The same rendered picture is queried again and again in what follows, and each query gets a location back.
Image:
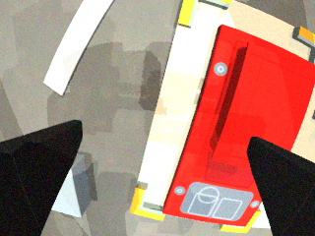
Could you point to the white box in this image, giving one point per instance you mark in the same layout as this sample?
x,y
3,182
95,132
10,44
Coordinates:
x,y
74,197

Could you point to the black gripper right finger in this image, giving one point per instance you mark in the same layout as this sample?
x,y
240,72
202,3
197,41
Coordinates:
x,y
286,184

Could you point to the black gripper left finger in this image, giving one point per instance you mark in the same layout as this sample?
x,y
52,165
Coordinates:
x,y
33,168

